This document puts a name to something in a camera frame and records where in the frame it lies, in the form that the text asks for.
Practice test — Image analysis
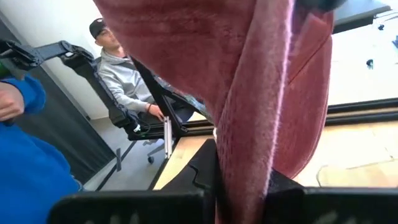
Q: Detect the silver frame bracket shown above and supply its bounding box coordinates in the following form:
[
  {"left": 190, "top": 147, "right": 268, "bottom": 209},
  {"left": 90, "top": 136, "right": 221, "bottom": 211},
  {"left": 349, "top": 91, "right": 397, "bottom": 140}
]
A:
[{"left": 163, "top": 116, "right": 174, "bottom": 159}]

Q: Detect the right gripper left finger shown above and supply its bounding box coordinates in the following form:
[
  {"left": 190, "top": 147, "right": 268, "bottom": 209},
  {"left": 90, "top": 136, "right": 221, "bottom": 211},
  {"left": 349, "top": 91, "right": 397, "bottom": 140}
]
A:
[{"left": 48, "top": 139, "right": 218, "bottom": 224}]

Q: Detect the person's cap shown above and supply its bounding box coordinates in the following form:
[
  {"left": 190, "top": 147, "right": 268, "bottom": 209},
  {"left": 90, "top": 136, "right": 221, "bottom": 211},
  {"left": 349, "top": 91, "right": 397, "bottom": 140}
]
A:
[{"left": 89, "top": 17, "right": 107, "bottom": 40}]

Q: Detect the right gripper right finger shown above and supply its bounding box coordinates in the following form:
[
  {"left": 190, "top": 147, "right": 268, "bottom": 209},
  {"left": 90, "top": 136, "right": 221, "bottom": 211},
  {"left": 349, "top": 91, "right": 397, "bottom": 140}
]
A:
[{"left": 263, "top": 169, "right": 398, "bottom": 224}]

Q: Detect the person's hand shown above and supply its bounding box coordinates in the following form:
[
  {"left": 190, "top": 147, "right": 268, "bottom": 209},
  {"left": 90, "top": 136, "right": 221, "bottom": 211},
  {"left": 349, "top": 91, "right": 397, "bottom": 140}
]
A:
[
  {"left": 146, "top": 104, "right": 165, "bottom": 122},
  {"left": 0, "top": 81, "right": 25, "bottom": 123}
]

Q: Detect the black partition panel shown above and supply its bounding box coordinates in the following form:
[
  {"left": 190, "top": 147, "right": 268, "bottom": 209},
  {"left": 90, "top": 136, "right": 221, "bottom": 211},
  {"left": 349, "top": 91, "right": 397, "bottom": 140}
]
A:
[{"left": 0, "top": 18, "right": 118, "bottom": 185}]

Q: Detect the grey flat monitor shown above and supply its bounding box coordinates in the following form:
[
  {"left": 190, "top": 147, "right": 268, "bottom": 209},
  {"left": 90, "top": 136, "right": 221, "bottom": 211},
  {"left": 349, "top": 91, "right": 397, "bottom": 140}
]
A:
[{"left": 331, "top": 0, "right": 392, "bottom": 34}]

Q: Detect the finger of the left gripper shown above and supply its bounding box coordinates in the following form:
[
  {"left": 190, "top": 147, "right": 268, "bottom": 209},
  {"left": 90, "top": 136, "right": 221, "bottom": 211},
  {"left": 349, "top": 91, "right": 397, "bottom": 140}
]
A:
[{"left": 295, "top": 0, "right": 348, "bottom": 12}]

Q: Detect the person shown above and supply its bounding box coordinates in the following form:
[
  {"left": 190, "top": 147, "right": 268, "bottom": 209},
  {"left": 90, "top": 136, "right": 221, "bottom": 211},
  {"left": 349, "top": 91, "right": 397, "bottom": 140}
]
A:
[
  {"left": 0, "top": 74, "right": 83, "bottom": 224},
  {"left": 89, "top": 17, "right": 195, "bottom": 123}
]

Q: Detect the maroon baseball cap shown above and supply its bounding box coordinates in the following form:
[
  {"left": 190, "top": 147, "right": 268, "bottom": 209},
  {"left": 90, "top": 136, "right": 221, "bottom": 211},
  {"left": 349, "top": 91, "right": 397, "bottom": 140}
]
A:
[{"left": 93, "top": 0, "right": 335, "bottom": 224}]

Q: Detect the person's left hand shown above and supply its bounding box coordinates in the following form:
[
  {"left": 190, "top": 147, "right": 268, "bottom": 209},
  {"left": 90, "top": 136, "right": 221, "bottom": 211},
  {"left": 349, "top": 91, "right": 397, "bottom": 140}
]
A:
[{"left": 0, "top": 81, "right": 25, "bottom": 123}]

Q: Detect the grey office chair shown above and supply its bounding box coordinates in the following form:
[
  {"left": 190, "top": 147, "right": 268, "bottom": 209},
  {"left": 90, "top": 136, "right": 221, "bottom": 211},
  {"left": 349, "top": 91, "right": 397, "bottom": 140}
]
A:
[{"left": 124, "top": 114, "right": 175, "bottom": 165}]

